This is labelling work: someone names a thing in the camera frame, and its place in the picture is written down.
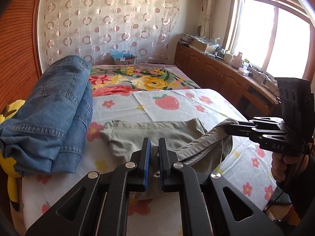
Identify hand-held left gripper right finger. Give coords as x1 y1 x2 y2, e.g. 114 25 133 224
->
157 138 284 236

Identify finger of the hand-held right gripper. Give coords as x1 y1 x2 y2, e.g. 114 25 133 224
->
250 130 290 151
225 118 288 137

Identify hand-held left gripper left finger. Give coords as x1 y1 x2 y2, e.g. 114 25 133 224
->
26 138 152 236

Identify grey-green short pants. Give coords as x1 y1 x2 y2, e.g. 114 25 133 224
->
100 117 233 201

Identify person's right forearm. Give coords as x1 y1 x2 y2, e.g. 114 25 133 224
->
281 160 315 227

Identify person's right hand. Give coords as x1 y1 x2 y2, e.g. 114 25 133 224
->
271 152 311 185

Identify flower print bed sheet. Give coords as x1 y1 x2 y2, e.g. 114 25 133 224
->
10 88 281 236

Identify wooden cabinet row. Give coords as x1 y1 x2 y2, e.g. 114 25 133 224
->
174 43 281 124

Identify strawberry print towel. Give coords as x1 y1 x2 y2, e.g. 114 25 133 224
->
133 88 248 128

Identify pale pink detergent bottle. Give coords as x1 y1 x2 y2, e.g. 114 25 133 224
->
233 52 246 68

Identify large floral blanket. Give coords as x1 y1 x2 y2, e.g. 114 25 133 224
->
89 64 202 98

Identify beige box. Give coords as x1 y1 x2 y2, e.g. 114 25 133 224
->
192 39 212 53

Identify stack of books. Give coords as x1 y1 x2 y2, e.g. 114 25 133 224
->
179 34 195 46

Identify small cardboard box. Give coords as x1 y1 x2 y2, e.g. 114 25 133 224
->
113 55 137 66

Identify folded blue jeans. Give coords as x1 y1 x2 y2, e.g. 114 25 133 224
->
0 55 94 177

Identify blue plastic bag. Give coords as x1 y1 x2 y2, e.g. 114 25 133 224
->
110 49 133 59

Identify beige window curtain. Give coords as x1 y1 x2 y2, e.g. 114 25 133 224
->
200 0 220 39

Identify yellow plush toy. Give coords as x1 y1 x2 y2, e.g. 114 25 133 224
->
0 100 27 212

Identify circle pattern sheer curtain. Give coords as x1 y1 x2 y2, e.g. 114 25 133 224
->
40 0 181 66

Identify wooden frame window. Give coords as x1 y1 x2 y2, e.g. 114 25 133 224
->
225 0 315 82

